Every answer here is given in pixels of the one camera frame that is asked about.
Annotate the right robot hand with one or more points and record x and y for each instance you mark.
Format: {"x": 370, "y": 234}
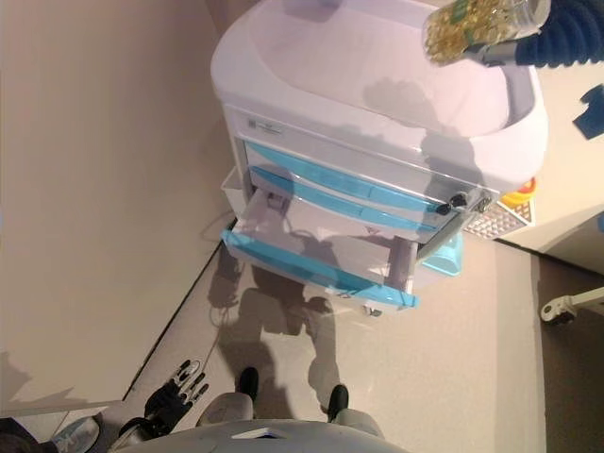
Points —
{"x": 561, "y": 42}

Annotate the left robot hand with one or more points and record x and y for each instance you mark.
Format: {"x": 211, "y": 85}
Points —
{"x": 172, "y": 398}

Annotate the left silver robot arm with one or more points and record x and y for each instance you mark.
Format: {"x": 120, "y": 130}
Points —
{"x": 134, "y": 436}

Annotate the left robot leg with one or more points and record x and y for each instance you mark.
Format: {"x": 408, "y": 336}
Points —
{"x": 231, "y": 406}

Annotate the robot leg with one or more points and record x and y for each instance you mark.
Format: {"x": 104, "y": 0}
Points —
{"x": 231, "y": 406}
{"x": 349, "y": 415}

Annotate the blue bed clip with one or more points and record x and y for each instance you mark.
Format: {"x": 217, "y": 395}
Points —
{"x": 592, "y": 113}

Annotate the grey robot torso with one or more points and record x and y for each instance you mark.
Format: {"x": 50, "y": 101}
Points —
{"x": 283, "y": 439}

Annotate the white hospital bed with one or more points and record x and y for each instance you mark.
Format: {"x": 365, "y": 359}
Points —
{"x": 566, "y": 189}

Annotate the yellow sharps container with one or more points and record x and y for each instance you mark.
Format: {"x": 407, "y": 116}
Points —
{"x": 519, "y": 191}

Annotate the right robot leg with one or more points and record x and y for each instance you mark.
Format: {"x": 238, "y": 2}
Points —
{"x": 349, "y": 415}

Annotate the black cart keys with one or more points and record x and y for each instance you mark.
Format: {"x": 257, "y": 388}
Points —
{"x": 453, "y": 203}

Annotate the white medical cart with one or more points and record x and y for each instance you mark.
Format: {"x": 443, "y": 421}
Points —
{"x": 354, "y": 71}

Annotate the white translucent side bin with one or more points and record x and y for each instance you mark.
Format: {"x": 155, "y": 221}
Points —
{"x": 231, "y": 189}

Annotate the cart caster wheel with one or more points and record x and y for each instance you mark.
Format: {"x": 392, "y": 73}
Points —
{"x": 373, "y": 311}

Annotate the small white box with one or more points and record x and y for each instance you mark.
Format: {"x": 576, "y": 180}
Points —
{"x": 276, "y": 200}

